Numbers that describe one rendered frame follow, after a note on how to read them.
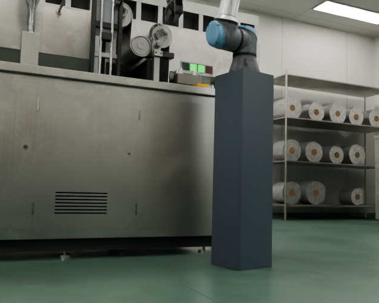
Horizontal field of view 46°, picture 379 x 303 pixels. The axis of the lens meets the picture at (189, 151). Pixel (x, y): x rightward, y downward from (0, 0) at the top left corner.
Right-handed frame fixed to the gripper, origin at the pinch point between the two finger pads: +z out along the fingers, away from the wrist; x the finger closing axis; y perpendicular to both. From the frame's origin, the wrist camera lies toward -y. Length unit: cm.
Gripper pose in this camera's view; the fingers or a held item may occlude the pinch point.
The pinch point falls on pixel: (169, 22)
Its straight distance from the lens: 267.4
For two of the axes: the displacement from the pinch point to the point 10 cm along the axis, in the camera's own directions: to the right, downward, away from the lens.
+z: -3.3, 6.9, 6.5
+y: -2.4, -7.2, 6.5
